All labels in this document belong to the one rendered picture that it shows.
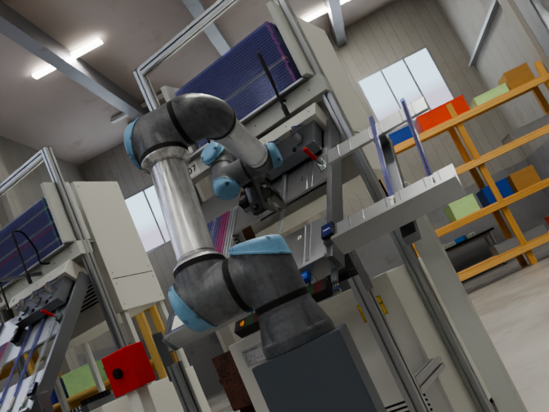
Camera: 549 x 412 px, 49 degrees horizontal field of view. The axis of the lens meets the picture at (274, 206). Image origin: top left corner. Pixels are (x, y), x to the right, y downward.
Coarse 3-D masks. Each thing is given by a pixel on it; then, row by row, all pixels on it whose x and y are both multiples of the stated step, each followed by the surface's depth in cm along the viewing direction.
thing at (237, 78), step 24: (264, 24) 227; (240, 48) 232; (264, 48) 227; (216, 72) 238; (240, 72) 233; (264, 72) 227; (288, 72) 222; (216, 96) 239; (240, 96) 233; (264, 96) 228
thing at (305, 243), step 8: (312, 224) 185; (320, 224) 182; (296, 232) 189; (304, 232) 185; (312, 232) 182; (320, 232) 180; (288, 240) 188; (296, 240) 186; (304, 240) 182; (312, 240) 180; (320, 240) 177; (296, 248) 183; (304, 248) 180; (312, 248) 177; (320, 248) 174; (296, 256) 180; (304, 256) 177; (312, 256) 175
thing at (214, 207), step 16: (304, 160) 215; (288, 176) 216; (304, 176) 208; (320, 176) 201; (240, 192) 234; (288, 192) 208; (304, 192) 202; (208, 208) 244; (224, 208) 234; (240, 208) 225; (240, 224) 217
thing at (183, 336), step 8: (320, 256) 168; (304, 264) 171; (312, 264) 170; (320, 264) 169; (328, 264) 169; (312, 272) 172; (320, 272) 172; (328, 272) 171; (312, 280) 174; (248, 312) 186; (232, 320) 189; (184, 328) 193; (216, 328) 192; (168, 336) 196; (176, 336) 196; (184, 336) 196; (192, 336) 195; (200, 336) 195; (176, 344) 199; (184, 344) 199
